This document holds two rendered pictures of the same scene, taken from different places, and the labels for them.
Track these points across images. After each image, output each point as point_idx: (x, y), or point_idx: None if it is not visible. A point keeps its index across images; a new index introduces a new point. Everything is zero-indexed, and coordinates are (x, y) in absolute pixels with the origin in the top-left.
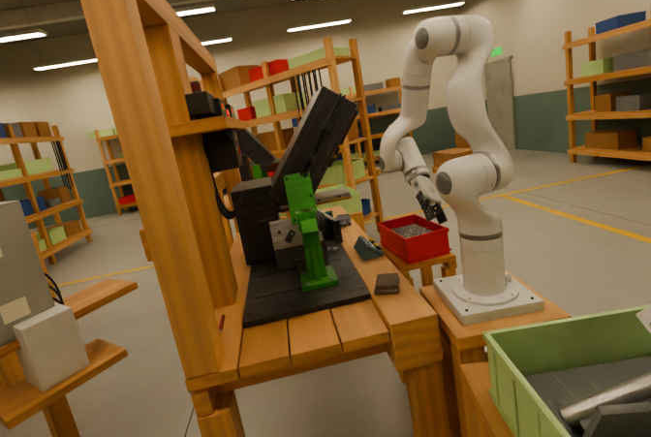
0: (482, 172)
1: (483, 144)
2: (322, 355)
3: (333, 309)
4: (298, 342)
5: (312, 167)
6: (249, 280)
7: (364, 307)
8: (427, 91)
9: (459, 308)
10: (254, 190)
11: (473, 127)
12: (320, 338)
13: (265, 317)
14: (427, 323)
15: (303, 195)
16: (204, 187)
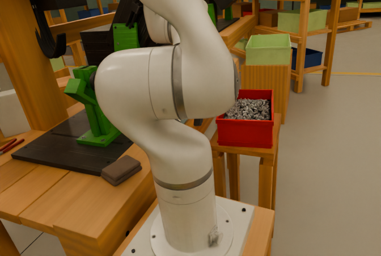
0: (140, 88)
1: (177, 33)
2: (5, 217)
3: (70, 173)
4: (5, 195)
5: (140, 18)
6: (76, 113)
7: (86, 185)
8: None
9: (132, 243)
10: (96, 33)
11: None
12: (17, 200)
13: (25, 156)
14: (87, 241)
15: (127, 47)
16: (3, 26)
